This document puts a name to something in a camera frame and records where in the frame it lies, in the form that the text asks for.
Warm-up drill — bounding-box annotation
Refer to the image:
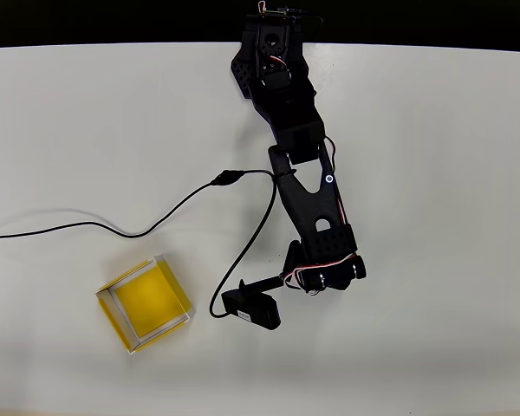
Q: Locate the yellow open box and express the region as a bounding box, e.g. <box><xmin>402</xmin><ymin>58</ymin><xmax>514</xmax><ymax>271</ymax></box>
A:
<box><xmin>94</xmin><ymin>254</ymin><xmax>197</xmax><ymax>356</ymax></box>

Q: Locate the red white wrist servo wire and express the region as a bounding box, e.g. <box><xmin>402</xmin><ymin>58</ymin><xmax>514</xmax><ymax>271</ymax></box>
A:
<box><xmin>283</xmin><ymin>252</ymin><xmax>361</xmax><ymax>298</ymax></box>

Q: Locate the black webcam with mount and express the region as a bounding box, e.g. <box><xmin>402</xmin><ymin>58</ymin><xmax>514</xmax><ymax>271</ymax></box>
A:
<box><xmin>221</xmin><ymin>278</ymin><xmax>287</xmax><ymax>333</ymax></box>

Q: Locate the black camera cable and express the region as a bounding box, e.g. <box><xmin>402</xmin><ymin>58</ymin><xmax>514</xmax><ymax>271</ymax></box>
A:
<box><xmin>0</xmin><ymin>167</ymin><xmax>296</xmax><ymax>321</ymax></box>

